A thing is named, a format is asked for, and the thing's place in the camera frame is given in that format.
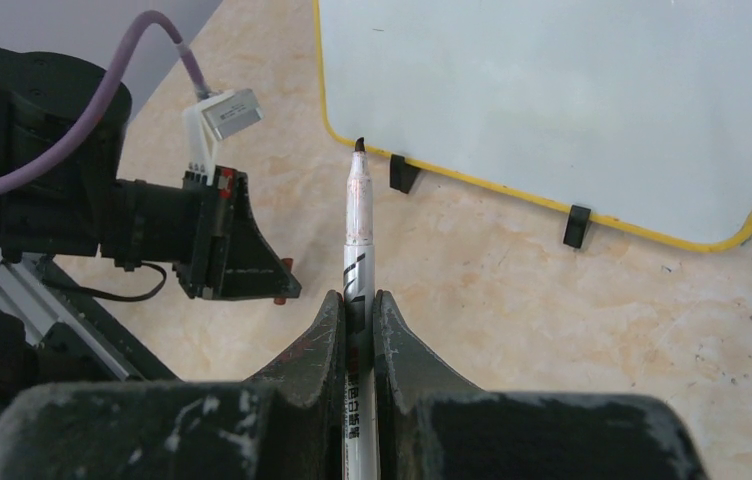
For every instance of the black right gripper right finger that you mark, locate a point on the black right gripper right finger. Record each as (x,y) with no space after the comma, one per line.
(433,423)

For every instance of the yellow framed whiteboard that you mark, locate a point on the yellow framed whiteboard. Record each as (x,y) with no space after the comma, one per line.
(640,111)

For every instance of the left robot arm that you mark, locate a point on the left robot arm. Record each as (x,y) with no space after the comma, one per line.
(42,96)

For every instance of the red marker cap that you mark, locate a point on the red marker cap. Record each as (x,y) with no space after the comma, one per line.
(283,282)

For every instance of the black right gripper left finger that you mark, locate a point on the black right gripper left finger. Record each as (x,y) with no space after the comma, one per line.
(283,422)

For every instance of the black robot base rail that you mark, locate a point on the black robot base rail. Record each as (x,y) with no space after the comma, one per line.
(73,323)

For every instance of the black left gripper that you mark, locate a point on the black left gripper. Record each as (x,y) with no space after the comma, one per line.
(191,228)

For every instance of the white marker pen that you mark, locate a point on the white marker pen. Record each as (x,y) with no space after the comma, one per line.
(360,426)

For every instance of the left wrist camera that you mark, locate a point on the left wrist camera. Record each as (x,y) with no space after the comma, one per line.
(211,121)

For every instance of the black whiteboard stand right foot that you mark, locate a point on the black whiteboard stand right foot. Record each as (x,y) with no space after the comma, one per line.
(577,225)

